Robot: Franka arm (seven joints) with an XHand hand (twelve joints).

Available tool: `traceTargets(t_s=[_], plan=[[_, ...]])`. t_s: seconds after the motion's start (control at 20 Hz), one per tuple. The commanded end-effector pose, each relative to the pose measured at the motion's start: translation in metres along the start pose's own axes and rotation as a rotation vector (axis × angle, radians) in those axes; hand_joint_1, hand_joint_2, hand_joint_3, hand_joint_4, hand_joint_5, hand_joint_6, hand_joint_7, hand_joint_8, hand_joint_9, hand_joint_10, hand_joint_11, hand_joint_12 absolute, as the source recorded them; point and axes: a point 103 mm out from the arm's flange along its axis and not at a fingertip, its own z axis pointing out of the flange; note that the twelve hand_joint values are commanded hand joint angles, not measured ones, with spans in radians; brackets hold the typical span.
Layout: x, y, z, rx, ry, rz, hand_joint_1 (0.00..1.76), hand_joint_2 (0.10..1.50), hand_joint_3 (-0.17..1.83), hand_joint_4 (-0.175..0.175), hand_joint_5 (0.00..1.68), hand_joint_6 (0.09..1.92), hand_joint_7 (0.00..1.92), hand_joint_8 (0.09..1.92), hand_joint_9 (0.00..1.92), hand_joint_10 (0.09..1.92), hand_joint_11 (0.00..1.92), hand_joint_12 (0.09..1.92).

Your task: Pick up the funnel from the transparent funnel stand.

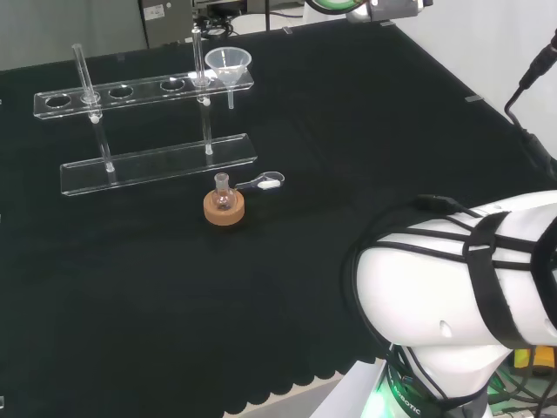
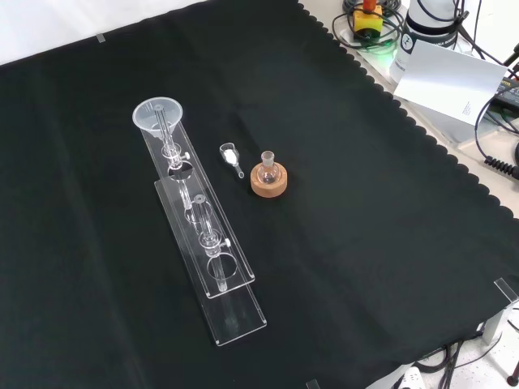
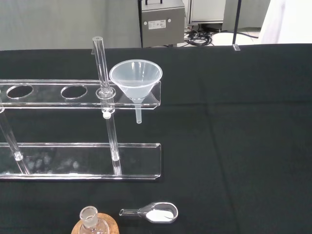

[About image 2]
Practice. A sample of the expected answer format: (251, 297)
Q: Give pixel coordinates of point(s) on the clear weighing funnel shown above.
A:
(229, 156)

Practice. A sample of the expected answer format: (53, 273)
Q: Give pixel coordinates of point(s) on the yellow stop button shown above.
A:
(367, 22)

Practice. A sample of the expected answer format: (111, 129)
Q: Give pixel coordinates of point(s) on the pale board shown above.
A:
(446, 77)

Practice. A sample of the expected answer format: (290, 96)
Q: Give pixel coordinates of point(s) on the black power adapter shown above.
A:
(509, 91)

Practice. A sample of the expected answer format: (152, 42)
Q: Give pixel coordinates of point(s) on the small round-bottom glass flask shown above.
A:
(267, 174)

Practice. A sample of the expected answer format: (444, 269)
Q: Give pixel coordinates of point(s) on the white power strip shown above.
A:
(409, 379)

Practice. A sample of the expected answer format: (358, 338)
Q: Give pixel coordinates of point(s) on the clear plastic funnel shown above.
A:
(142, 117)

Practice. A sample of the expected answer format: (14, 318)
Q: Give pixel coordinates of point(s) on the tripod leg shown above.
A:
(514, 374)

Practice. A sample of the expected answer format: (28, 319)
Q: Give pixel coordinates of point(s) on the black bench cloth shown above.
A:
(324, 202)

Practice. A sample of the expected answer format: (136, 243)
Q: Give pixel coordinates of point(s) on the grey metal bracket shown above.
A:
(492, 324)

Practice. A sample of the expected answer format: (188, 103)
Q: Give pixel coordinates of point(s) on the clear acrylic funnel stand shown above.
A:
(235, 320)

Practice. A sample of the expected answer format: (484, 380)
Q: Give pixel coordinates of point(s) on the clear cloth clamp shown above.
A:
(313, 384)
(507, 288)

